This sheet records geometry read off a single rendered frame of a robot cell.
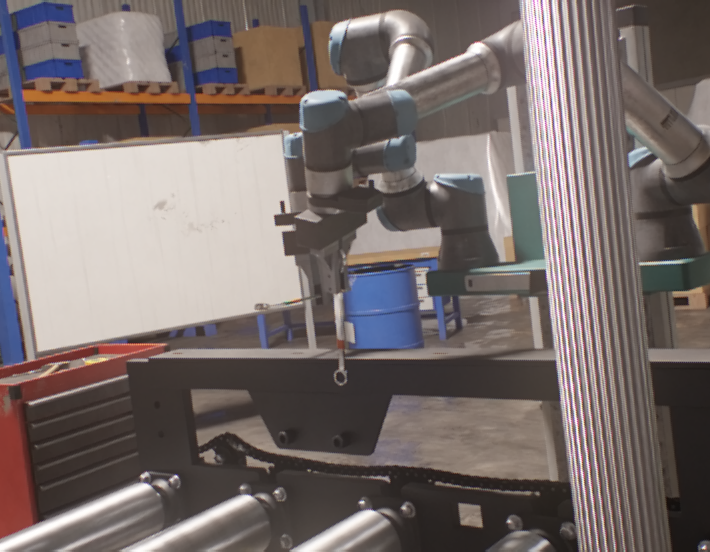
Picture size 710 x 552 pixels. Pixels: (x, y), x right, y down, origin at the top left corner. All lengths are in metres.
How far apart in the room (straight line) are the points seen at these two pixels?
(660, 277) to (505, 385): 0.57
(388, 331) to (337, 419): 5.35
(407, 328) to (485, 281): 4.94
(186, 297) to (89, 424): 2.66
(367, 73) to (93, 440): 2.08
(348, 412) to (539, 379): 0.40
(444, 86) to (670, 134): 0.43
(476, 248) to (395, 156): 0.51
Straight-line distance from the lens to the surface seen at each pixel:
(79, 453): 3.78
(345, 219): 1.56
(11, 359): 10.22
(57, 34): 12.32
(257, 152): 6.59
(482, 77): 1.80
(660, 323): 2.29
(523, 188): 2.37
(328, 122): 1.48
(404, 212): 2.36
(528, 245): 2.38
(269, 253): 6.58
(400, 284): 7.14
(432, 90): 1.74
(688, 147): 1.92
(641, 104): 1.85
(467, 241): 2.32
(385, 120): 1.54
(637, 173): 2.07
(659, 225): 2.06
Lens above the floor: 1.45
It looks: 5 degrees down
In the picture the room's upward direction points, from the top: 7 degrees counter-clockwise
